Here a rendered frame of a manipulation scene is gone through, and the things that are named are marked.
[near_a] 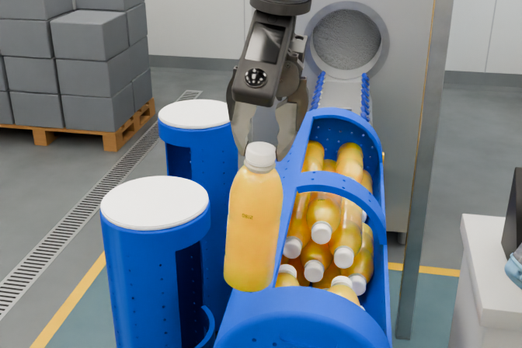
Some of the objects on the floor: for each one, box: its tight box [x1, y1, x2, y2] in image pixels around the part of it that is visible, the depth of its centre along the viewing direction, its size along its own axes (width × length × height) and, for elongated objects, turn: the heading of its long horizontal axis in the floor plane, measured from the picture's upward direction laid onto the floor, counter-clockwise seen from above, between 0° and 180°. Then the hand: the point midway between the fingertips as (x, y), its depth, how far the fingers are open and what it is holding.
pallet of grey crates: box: [0, 0, 155, 151], centre depth 460 cm, size 120×80×119 cm
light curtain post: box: [395, 0, 460, 340], centre depth 227 cm, size 6×6×170 cm
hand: (261, 151), depth 78 cm, fingers closed on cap, 4 cm apart
